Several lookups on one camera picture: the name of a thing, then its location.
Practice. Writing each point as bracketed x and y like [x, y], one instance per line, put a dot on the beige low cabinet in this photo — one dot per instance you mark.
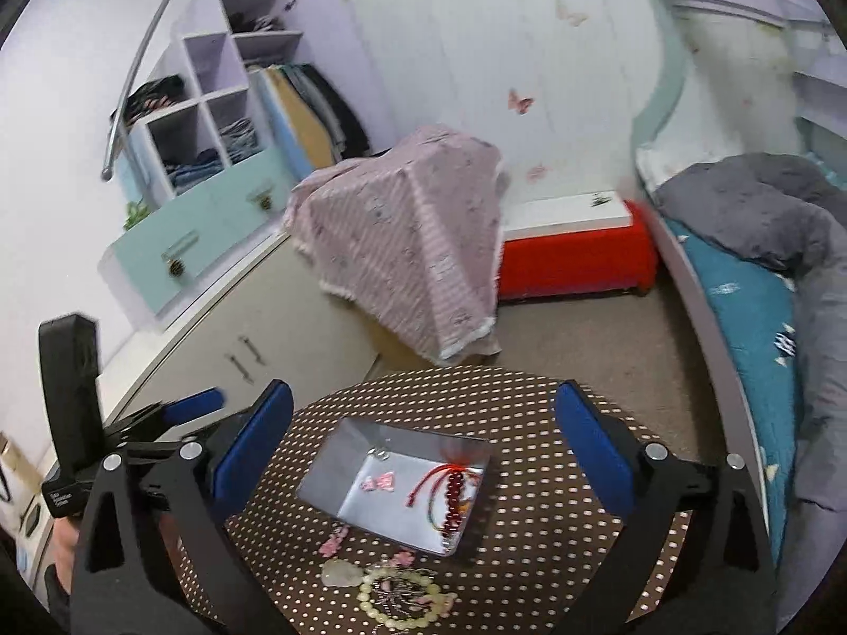
[218, 317]

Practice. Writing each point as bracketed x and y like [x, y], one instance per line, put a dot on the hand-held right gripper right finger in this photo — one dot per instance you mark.
[592, 443]

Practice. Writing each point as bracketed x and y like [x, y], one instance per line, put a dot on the pink butterfly sticker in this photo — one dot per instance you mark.
[519, 100]

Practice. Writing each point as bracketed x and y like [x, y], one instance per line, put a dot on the pink flower hair clip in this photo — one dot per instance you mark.
[333, 541]
[402, 557]

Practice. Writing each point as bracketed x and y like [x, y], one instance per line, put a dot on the metal stair handrail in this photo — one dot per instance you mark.
[142, 46]

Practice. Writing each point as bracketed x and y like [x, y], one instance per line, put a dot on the pinecone drawer ornament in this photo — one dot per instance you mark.
[177, 269]
[265, 202]

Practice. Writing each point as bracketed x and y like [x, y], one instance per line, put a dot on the pale jade pendant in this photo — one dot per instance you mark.
[341, 573]

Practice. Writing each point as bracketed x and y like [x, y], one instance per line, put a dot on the folded jeans stack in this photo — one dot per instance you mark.
[195, 169]

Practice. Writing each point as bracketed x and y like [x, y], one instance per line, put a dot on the round polka dot table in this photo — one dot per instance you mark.
[529, 542]

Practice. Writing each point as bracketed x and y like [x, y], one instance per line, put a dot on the red storage bench white top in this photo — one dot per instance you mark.
[569, 261]

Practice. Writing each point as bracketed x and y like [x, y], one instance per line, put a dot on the small green plant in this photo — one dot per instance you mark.
[137, 215]

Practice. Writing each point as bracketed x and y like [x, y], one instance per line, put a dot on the metal tin box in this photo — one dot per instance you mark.
[370, 450]

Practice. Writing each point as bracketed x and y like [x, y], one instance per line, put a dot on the row of hanging clothes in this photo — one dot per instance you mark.
[311, 112]

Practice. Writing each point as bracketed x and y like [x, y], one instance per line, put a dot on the folded striped clothes stack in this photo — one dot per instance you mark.
[238, 135]

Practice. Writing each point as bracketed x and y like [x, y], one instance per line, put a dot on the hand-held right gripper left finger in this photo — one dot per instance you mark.
[258, 436]

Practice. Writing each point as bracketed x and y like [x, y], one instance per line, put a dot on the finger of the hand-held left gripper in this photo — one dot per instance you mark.
[192, 405]

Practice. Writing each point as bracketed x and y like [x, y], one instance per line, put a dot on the lilac cubby shelf unit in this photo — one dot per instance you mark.
[215, 59]

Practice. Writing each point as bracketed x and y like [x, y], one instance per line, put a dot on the teal drawer unit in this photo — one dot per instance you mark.
[198, 225]

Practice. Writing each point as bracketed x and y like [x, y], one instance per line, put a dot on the dark clothes pile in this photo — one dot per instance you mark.
[155, 96]

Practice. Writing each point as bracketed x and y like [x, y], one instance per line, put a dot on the grey duvet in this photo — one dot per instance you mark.
[754, 205]

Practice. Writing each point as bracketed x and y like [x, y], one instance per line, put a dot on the blue bed sheet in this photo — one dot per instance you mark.
[748, 331]

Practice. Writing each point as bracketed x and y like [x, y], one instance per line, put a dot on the pink patterned cover cloth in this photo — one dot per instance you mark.
[397, 231]

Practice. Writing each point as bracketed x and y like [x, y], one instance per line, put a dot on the teal bunk bed frame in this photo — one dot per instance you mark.
[668, 59]

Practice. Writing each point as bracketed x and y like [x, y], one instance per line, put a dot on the dark clothes in cubby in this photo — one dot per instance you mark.
[255, 23]

